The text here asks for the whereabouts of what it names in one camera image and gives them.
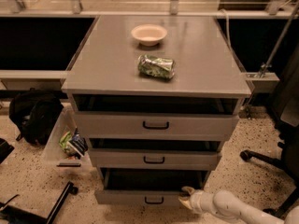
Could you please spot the clear plastic bin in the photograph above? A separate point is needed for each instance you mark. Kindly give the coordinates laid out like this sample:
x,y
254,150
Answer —
x,y
53,154

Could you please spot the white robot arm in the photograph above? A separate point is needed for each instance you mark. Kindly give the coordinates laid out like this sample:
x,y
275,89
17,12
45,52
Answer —
x,y
227,207

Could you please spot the green chip bag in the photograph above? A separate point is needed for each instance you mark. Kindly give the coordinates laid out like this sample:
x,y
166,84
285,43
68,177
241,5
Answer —
x,y
155,66

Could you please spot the grey drawer cabinet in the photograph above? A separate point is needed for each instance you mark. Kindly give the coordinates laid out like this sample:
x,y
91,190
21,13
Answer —
x,y
105,78

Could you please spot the black office chair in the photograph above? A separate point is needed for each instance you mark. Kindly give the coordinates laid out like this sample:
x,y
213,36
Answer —
x,y
285,108

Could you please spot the black stand base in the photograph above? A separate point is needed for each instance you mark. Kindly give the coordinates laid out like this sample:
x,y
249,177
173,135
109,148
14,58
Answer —
x,y
14,214

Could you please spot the grey drawer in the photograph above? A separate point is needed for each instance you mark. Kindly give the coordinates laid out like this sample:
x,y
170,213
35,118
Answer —
x,y
161,127
150,159
147,187

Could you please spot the white bowl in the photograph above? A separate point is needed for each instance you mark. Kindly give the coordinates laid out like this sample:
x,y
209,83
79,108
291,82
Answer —
x,y
149,34

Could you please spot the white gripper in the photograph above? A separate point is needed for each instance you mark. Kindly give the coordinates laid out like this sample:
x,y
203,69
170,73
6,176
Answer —
x,y
196,199

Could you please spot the black backpack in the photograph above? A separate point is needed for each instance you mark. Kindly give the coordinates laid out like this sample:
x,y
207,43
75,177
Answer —
x,y
35,113

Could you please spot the metal pole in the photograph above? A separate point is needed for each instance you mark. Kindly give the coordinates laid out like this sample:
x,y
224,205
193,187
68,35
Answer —
x,y
274,51

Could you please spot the snack packets in bin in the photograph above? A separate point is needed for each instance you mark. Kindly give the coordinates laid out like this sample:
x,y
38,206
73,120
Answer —
x,y
73,144

